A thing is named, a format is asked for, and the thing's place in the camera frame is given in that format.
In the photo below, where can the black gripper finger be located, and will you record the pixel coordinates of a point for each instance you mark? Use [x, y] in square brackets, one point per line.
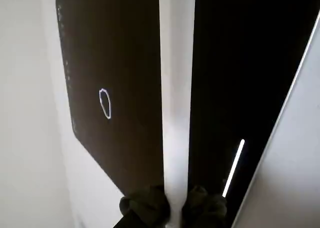
[145, 210]
[202, 210]

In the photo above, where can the white stylus pencil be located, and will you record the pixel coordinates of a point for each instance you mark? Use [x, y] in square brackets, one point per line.
[176, 75]

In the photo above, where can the black screen silver tablet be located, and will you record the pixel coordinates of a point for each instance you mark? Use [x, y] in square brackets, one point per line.
[120, 63]

